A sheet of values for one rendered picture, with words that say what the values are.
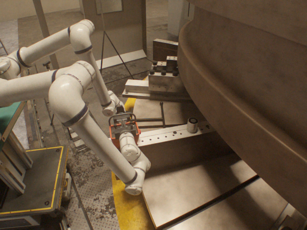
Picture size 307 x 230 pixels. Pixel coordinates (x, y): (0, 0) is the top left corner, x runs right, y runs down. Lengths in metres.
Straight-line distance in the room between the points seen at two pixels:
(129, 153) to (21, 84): 0.61
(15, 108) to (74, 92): 0.81
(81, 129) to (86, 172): 1.42
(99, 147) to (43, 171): 1.17
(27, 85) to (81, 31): 0.47
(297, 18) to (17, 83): 1.17
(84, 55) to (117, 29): 3.02
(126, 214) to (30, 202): 0.81
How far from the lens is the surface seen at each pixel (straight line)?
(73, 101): 0.70
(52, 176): 1.83
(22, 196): 1.85
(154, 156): 1.46
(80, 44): 1.20
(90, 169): 2.15
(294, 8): 0.82
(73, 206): 1.98
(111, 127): 1.34
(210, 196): 1.60
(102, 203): 1.91
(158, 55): 3.49
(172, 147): 1.44
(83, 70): 0.81
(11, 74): 1.51
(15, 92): 1.03
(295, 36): 0.82
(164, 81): 2.25
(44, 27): 3.90
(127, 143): 0.99
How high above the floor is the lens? 1.70
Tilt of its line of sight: 39 degrees down
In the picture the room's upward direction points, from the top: straight up
